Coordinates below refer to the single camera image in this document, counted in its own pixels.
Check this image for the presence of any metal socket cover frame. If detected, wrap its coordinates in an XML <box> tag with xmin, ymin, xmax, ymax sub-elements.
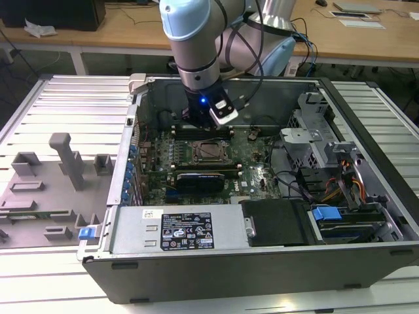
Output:
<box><xmin>192</xmin><ymin>141</ymin><xmax>228</xmax><ymax>164</ymax></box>

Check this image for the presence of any CPU socket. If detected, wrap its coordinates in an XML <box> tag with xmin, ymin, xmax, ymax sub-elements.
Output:
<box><xmin>191</xmin><ymin>140</ymin><xmax>232</xmax><ymax>165</ymax></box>

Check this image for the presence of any black graphics card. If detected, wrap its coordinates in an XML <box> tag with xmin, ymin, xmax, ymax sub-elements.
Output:
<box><xmin>175</xmin><ymin>171</ymin><xmax>227</xmax><ymax>194</ymax></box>

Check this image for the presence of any green motherboard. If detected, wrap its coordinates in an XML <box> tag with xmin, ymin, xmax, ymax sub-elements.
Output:
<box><xmin>137</xmin><ymin>126</ymin><xmax>283</xmax><ymax>207</ymax></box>

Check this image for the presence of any wooden desk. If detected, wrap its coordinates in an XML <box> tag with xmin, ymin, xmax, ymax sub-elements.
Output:
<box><xmin>0</xmin><ymin>0</ymin><xmax>419</xmax><ymax>69</ymax></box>

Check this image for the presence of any metal drive cage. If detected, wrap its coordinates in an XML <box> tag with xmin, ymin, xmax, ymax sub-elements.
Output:
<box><xmin>280</xmin><ymin>91</ymin><xmax>330</xmax><ymax>166</ymax></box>

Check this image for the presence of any silver shroud latch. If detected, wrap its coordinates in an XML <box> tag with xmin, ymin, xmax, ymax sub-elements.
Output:
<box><xmin>244</xmin><ymin>215</ymin><xmax>257</xmax><ymax>238</ymax></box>

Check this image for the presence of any black plastic shroud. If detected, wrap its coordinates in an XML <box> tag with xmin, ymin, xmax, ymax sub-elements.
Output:
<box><xmin>240</xmin><ymin>199</ymin><xmax>310</xmax><ymax>248</ymax></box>

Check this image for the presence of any grey power supply unit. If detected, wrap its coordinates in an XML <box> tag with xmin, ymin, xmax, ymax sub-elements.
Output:
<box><xmin>111</xmin><ymin>205</ymin><xmax>249</xmax><ymax>254</ymax></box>

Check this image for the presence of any black box on desk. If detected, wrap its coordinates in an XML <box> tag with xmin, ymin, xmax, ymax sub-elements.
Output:
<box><xmin>0</xmin><ymin>0</ymin><xmax>106</xmax><ymax>32</ymax></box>

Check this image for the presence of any blue disk carrier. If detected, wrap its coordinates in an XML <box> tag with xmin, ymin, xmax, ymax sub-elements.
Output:
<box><xmin>312</xmin><ymin>205</ymin><xmax>342</xmax><ymax>230</ymax></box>

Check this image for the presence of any blue case latch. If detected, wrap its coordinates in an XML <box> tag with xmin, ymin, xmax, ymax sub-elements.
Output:
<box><xmin>79</xmin><ymin>225</ymin><xmax>101</xmax><ymax>243</ymax></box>

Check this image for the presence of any open black PC case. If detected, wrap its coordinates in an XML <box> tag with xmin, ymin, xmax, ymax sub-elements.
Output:
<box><xmin>77</xmin><ymin>73</ymin><xmax>419</xmax><ymax>305</ymax></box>

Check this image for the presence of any grey parts rack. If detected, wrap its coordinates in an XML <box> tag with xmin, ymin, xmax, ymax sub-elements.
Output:
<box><xmin>0</xmin><ymin>132</ymin><xmax>115</xmax><ymax>250</ymax></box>

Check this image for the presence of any crumpled white paper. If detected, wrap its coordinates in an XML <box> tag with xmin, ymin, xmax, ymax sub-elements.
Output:
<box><xmin>24</xmin><ymin>18</ymin><xmax>58</xmax><ymax>38</ymax></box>

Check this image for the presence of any green RAM stick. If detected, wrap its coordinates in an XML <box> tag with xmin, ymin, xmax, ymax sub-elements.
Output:
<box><xmin>0</xmin><ymin>212</ymin><xmax>53</xmax><ymax>221</ymax></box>

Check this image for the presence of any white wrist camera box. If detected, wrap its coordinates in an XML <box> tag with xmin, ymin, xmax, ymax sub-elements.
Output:
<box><xmin>209</xmin><ymin>97</ymin><xmax>239</xmax><ymax>126</ymax></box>

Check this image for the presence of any black internal cable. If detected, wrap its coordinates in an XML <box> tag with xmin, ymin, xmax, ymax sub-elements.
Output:
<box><xmin>268</xmin><ymin>137</ymin><xmax>315</xmax><ymax>200</ymax></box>

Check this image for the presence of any blue hanging cable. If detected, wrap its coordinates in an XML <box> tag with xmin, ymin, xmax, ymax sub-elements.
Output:
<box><xmin>299</xmin><ymin>32</ymin><xmax>319</xmax><ymax>78</ymax></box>

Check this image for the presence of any orange yellow wire bundle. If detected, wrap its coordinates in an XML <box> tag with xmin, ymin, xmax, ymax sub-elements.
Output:
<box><xmin>322</xmin><ymin>160</ymin><xmax>366</xmax><ymax>202</ymax></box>

